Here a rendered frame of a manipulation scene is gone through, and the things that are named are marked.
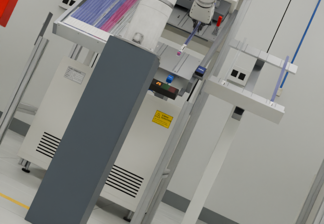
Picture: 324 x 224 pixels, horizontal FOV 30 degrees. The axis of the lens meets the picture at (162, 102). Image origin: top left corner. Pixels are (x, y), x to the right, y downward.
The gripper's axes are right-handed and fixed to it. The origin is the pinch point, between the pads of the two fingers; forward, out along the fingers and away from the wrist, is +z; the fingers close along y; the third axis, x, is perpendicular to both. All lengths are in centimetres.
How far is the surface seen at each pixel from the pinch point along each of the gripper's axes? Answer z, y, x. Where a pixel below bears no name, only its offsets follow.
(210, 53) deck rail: 10.4, -9.9, 2.1
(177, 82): 9.2, -3.4, 28.5
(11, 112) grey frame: 34, 60, 63
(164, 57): 9.1, 7.9, 17.6
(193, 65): 9.6, -5.8, 14.5
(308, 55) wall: 122, -59, -147
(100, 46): 8.3, 35.4, 28.3
